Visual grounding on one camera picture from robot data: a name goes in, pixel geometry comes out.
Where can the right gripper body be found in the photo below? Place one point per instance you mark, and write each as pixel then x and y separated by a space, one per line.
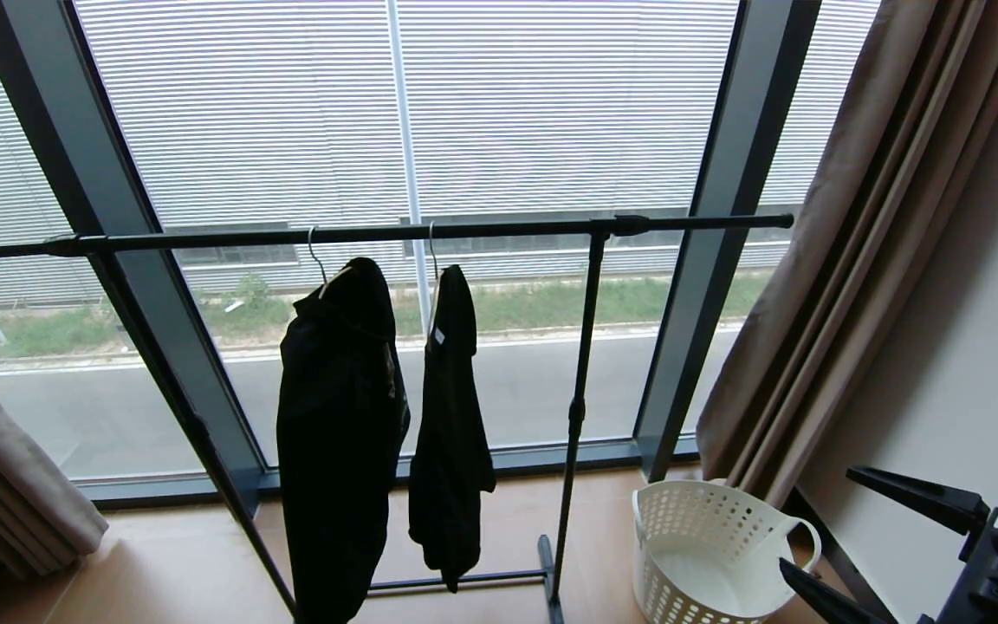
pixel 997 581

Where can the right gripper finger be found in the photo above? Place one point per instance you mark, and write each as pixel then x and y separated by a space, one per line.
pixel 828 598
pixel 923 496

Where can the black garment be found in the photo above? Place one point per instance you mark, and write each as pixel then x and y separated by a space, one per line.
pixel 451 416

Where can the pink clothes hanger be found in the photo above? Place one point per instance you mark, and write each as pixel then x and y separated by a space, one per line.
pixel 433 251
pixel 315 256

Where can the black shorts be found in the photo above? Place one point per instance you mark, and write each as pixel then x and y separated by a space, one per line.
pixel 334 416

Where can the white laundry basket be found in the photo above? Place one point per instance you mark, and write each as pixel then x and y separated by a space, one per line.
pixel 681 511

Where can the black clothes rack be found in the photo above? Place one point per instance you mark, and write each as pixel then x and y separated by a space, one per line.
pixel 464 230

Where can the brown curtain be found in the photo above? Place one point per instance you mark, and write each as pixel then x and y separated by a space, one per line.
pixel 14 468
pixel 863 217

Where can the window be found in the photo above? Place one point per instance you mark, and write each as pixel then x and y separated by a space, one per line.
pixel 724 173

